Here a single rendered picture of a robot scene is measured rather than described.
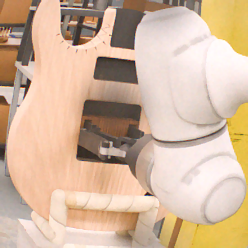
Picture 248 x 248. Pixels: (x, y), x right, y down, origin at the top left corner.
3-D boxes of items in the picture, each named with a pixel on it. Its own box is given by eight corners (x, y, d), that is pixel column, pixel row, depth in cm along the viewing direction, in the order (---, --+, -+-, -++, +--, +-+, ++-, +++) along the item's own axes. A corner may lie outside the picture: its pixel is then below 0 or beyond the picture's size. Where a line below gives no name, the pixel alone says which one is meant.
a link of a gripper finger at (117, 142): (141, 166, 115) (134, 167, 114) (90, 148, 123) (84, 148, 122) (145, 141, 114) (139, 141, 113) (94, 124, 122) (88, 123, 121)
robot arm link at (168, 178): (214, 192, 107) (204, 107, 103) (258, 216, 93) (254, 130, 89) (150, 218, 104) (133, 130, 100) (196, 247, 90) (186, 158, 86)
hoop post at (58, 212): (61, 239, 128) (64, 196, 127) (66, 245, 125) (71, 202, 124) (45, 237, 127) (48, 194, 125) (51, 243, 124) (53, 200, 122)
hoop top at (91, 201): (153, 208, 134) (156, 193, 133) (160, 214, 131) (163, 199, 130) (47, 201, 126) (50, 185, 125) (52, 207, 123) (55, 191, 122)
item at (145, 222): (143, 243, 135) (154, 201, 133) (150, 248, 132) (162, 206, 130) (128, 243, 134) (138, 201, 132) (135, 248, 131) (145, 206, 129)
